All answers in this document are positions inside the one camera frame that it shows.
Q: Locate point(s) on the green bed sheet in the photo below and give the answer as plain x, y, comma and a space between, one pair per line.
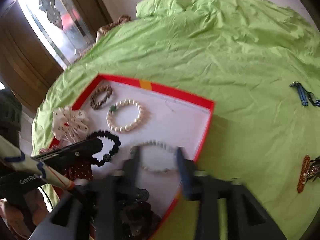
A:
244, 55

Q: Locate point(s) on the dark sheer beaded scrunchie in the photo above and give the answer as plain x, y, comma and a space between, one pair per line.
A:
138, 221

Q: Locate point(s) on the red shallow box tray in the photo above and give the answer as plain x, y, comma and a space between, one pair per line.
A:
171, 118

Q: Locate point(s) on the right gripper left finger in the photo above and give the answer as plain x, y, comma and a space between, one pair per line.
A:
131, 166

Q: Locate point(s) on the stained glass window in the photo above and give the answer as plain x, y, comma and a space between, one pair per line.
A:
60, 28

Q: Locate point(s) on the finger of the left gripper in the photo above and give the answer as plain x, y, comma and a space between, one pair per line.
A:
81, 151

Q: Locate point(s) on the black rhinestone hair claw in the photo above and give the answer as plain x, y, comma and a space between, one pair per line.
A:
313, 171

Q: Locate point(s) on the red white-dotted scrunchie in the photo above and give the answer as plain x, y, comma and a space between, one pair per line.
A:
81, 170

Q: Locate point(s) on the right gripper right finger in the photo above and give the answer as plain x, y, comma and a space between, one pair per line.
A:
186, 170

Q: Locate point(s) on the brown patterned blanket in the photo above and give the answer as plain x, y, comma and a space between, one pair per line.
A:
102, 31

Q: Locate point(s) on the white dotted scrunchie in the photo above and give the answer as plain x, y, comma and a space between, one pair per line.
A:
69, 125

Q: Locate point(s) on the red plaid scrunchie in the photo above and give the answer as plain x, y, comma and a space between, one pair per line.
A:
48, 150

